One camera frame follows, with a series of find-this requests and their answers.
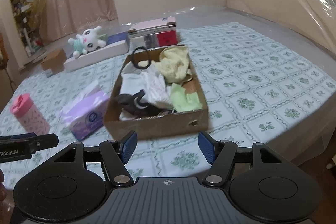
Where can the green floral sheet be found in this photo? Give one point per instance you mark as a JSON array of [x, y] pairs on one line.
[[249, 77]]

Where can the light green cloth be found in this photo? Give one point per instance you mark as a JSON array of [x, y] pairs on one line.
[[183, 99]]

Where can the cream fluffy towel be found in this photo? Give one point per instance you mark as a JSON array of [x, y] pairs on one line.
[[173, 64]]

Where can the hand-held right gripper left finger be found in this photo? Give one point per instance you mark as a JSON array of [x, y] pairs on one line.
[[130, 146]]

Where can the small closed cardboard box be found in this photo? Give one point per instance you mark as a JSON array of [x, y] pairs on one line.
[[53, 61]]

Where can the purple tissue pack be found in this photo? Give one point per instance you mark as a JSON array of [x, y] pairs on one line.
[[86, 113]]

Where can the standing fan in plastic cover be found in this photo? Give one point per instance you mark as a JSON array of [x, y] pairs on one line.
[[39, 3]]

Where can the white plush bunny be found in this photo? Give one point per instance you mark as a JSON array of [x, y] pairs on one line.
[[88, 40]]

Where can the white pink-printed cloth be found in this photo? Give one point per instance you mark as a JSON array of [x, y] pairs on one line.
[[157, 87]]

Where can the white book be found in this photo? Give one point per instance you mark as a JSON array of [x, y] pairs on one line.
[[147, 33]]

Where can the white and red box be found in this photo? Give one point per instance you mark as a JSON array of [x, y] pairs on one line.
[[166, 37]]

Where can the plastic covered grey mattress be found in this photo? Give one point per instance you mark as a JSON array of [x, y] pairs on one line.
[[204, 12]]

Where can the pink lidded cup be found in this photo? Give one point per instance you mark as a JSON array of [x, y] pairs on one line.
[[30, 116]]

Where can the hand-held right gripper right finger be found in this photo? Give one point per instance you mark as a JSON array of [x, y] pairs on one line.
[[207, 148]]

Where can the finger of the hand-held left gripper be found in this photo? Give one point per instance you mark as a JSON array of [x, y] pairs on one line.
[[44, 141], [23, 135]]

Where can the flat white box blue top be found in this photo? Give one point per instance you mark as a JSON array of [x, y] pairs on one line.
[[105, 52]]

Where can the black hair band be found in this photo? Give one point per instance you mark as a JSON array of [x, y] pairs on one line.
[[132, 57]]

